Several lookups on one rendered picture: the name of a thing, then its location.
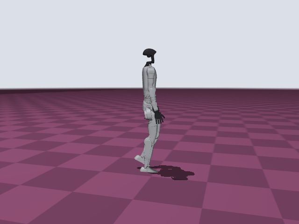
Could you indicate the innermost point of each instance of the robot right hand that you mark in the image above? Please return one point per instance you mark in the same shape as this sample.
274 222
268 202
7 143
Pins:
158 116

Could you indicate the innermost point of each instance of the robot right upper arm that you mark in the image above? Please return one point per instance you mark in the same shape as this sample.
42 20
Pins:
150 74

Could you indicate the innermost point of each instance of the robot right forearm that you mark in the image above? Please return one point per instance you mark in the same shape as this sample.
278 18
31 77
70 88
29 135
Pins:
152 97

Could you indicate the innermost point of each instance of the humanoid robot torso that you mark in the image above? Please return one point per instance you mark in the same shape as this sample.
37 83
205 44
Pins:
147 102

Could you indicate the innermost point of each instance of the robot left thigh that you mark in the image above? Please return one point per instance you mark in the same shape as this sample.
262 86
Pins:
158 128

